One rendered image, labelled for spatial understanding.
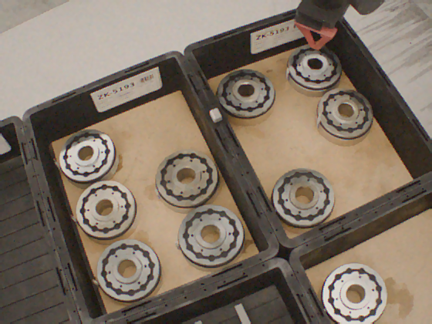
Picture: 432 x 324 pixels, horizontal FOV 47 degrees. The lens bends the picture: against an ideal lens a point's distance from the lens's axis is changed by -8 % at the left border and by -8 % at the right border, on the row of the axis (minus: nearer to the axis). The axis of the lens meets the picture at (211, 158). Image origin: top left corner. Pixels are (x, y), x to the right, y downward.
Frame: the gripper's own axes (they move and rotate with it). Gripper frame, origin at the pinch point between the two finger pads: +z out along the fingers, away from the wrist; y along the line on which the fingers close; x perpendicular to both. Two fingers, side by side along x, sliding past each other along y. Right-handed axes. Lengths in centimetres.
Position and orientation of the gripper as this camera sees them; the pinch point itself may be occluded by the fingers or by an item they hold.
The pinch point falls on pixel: (322, 33)
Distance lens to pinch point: 92.4
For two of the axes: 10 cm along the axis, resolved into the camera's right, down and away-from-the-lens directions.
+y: 4.9, -7.9, 3.7
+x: -8.7, -4.1, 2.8
